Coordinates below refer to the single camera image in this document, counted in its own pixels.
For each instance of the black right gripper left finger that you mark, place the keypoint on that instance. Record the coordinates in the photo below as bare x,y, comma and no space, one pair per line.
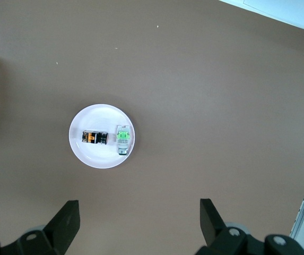
59,228

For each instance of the pink round plate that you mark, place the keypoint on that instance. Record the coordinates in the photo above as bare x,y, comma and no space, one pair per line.
98,156

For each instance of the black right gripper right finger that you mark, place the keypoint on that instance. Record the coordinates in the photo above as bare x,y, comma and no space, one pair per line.
215,233

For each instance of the green and white switch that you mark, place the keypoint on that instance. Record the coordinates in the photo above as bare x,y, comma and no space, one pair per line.
123,136

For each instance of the white panel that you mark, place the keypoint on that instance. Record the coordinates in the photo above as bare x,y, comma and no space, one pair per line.
287,10

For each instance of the brown table mat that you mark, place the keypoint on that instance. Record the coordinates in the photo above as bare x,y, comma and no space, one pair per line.
194,93

